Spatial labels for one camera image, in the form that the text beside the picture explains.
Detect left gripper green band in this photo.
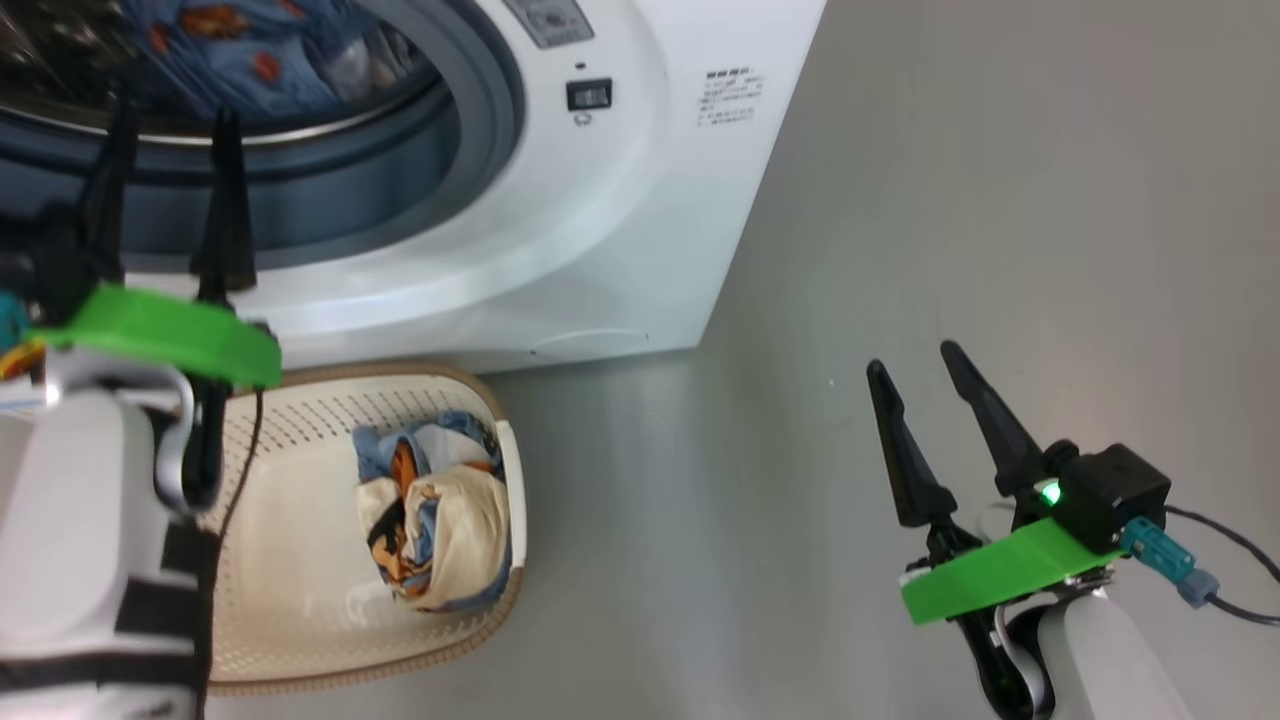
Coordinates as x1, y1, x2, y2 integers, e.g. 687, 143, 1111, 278
28, 95, 283, 513

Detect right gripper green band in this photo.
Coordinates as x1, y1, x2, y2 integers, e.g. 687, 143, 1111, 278
866, 340, 1121, 719

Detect cream and blue cartoon garment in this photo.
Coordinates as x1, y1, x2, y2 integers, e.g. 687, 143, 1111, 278
353, 410, 513, 613

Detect white front-load washing machine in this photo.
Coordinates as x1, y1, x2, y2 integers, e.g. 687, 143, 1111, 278
0, 0, 829, 376

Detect cream perforated laundry basket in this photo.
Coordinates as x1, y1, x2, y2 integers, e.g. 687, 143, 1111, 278
205, 362, 528, 696

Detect round white filter cover flap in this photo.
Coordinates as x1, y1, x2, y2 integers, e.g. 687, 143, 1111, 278
528, 328, 651, 359

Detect grey rim instruction sticker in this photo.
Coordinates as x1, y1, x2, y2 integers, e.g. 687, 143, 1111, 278
500, 0, 596, 49

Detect white flat ribbon cable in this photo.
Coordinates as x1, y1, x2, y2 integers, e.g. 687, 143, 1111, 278
153, 365, 198, 513
995, 600, 1051, 713

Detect black cable with teal plug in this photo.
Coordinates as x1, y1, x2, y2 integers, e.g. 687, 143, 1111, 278
1120, 505, 1280, 628

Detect thin black cable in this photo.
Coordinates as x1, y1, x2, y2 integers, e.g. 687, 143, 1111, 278
215, 385, 264, 561

